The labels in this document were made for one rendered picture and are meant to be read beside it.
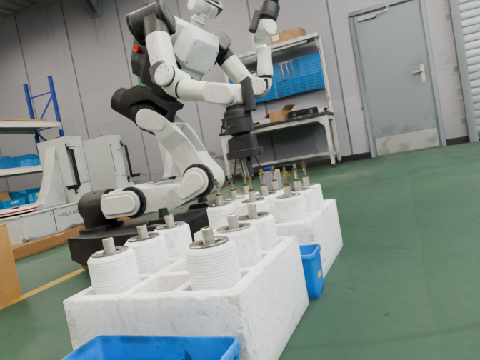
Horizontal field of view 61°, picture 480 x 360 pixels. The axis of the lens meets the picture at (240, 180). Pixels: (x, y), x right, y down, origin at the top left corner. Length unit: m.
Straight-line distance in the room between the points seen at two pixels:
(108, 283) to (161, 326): 0.15
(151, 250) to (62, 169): 2.70
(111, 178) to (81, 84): 4.74
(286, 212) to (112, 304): 0.60
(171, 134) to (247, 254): 0.97
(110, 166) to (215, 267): 3.29
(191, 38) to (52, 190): 2.18
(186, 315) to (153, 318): 0.07
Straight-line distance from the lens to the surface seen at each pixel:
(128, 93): 1.86
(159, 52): 1.50
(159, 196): 1.81
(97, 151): 4.05
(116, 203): 1.89
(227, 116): 1.27
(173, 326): 0.78
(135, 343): 0.80
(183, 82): 1.40
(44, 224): 3.23
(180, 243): 1.06
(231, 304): 0.70
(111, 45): 8.16
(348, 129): 6.38
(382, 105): 6.33
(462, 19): 6.47
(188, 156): 1.72
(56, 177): 3.58
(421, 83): 6.35
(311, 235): 1.19
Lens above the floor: 0.40
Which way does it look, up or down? 4 degrees down
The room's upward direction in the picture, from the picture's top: 10 degrees counter-clockwise
